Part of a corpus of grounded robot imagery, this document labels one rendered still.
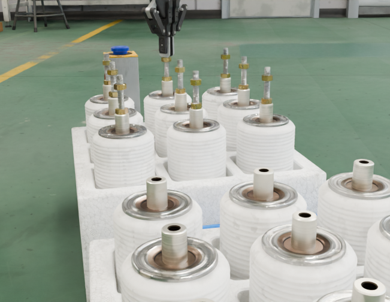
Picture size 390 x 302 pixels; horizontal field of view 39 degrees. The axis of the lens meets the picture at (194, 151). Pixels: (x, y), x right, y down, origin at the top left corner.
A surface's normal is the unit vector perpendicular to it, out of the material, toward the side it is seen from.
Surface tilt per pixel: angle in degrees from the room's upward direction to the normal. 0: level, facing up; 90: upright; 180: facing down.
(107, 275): 0
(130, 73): 90
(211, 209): 90
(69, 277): 0
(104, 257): 0
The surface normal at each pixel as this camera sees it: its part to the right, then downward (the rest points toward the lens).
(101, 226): 0.23, 0.30
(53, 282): -0.01, -0.95
